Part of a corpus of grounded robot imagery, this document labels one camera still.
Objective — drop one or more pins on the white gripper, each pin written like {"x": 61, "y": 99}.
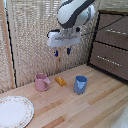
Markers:
{"x": 63, "y": 38}

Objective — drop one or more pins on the yellow toast piece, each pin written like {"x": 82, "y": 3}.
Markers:
{"x": 60, "y": 80}

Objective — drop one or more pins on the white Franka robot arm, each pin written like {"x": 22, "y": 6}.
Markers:
{"x": 71, "y": 11}

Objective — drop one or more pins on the woven bamboo screen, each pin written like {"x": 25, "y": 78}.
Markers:
{"x": 36, "y": 40}

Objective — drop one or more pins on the blue mug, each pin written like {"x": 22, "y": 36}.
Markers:
{"x": 80, "y": 84}

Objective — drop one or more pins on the pink mug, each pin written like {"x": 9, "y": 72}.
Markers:
{"x": 41, "y": 82}

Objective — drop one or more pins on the dark wooden drawer cabinet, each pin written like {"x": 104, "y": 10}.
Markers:
{"x": 110, "y": 46}

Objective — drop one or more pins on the white floral plate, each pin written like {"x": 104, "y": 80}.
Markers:
{"x": 14, "y": 111}

